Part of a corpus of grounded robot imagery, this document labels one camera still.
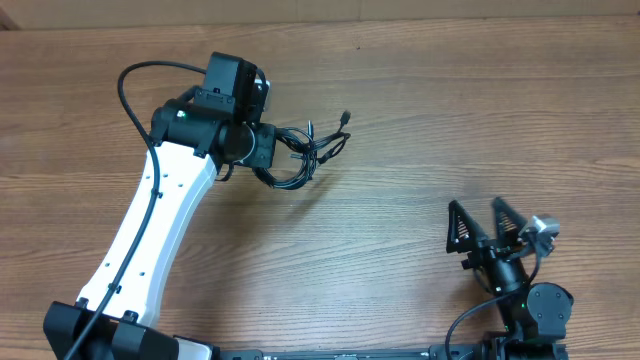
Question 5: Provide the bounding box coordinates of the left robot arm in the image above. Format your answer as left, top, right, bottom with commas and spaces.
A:
43, 52, 275, 359

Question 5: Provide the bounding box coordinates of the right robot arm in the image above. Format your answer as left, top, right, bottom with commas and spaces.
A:
431, 197, 574, 360

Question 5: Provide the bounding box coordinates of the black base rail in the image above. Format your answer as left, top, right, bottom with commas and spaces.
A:
209, 343, 494, 360

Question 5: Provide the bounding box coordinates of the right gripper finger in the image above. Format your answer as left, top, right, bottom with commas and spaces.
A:
446, 200, 488, 253
492, 197, 527, 245

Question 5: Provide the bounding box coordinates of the black usb cable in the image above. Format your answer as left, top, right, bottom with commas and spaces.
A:
252, 109, 352, 191

